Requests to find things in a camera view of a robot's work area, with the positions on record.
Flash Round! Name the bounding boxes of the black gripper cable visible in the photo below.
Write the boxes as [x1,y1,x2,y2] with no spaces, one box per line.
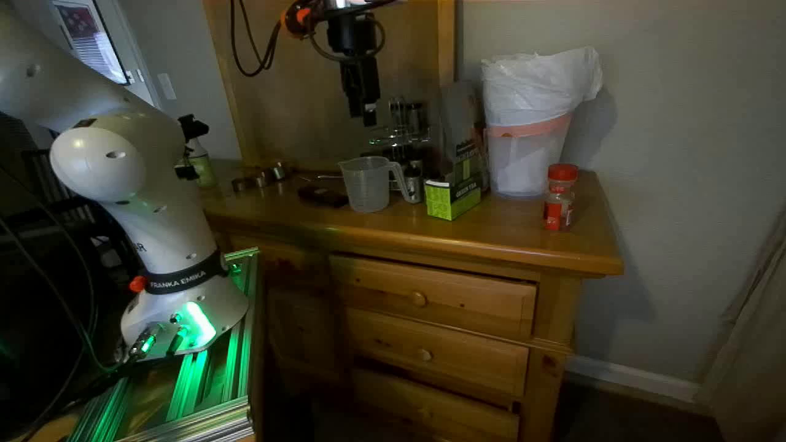
[227,0,284,82]

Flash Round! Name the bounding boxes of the aluminium extrusion robot stand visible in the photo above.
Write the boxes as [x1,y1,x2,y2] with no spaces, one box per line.
[58,243,266,442]

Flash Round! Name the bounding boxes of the white lined trash bin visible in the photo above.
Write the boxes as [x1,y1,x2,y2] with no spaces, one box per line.
[478,45,606,201]

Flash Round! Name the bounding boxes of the wooden dresser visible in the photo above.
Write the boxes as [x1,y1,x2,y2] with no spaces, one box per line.
[198,158,627,442]

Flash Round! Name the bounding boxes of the large wooden dresser drawer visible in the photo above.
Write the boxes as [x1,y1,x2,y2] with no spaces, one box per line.
[327,254,541,344]

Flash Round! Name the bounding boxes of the lowest wooden dresser drawer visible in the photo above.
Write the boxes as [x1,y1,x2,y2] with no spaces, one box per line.
[352,367,524,442]

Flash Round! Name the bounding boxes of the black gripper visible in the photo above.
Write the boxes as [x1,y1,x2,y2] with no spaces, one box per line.
[324,11,388,130]

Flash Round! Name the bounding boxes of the black power cable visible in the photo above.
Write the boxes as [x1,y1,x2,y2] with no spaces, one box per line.
[0,188,112,438]

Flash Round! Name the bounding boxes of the medium wooden dresser drawer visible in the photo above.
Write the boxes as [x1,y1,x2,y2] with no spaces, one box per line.
[342,308,532,400]

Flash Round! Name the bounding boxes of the wooden dresser back panel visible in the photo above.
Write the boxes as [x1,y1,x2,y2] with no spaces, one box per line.
[201,0,459,168]

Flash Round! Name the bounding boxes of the spice jar white label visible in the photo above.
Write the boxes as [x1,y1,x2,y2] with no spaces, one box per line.
[404,158,428,206]

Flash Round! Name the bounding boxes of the white framed picture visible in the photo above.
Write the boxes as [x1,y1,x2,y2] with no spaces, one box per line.
[46,0,160,90]

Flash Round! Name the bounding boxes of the green cardboard box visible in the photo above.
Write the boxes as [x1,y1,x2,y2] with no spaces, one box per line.
[423,133,487,223]

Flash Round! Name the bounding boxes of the white light switch plate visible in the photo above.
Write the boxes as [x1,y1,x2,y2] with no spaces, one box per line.
[155,72,181,107]

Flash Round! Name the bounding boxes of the spray bottle black trigger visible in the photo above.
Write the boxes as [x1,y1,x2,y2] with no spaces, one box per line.
[174,114,222,193]

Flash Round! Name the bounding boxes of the clear plastic measuring cup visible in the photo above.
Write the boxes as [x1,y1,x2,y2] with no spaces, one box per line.
[337,155,412,217]

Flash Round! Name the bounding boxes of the red spice bottle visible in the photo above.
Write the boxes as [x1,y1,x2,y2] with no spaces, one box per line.
[544,162,582,234]

